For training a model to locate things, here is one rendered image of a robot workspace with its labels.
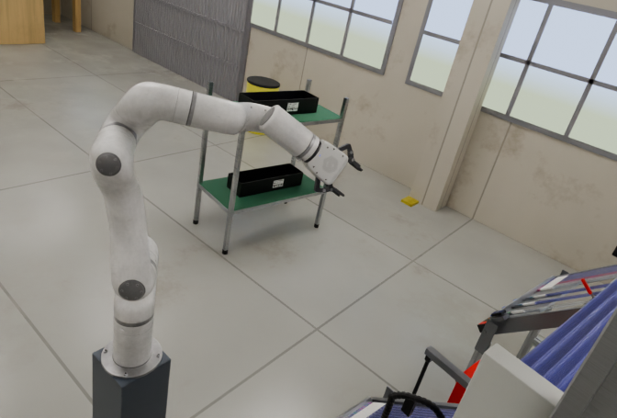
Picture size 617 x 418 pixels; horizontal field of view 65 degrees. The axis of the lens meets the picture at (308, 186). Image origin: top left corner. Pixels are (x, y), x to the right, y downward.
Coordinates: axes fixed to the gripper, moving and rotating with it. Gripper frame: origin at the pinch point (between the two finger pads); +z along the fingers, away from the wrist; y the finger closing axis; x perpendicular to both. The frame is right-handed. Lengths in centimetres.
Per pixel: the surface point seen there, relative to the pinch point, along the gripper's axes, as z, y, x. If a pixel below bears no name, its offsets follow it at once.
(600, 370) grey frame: -30, -11, -105
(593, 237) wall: 294, 105, 146
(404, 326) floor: 152, -39, 113
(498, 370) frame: -27, -16, -96
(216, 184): 27, -38, 218
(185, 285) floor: 34, -97, 162
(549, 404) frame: -25, -15, -100
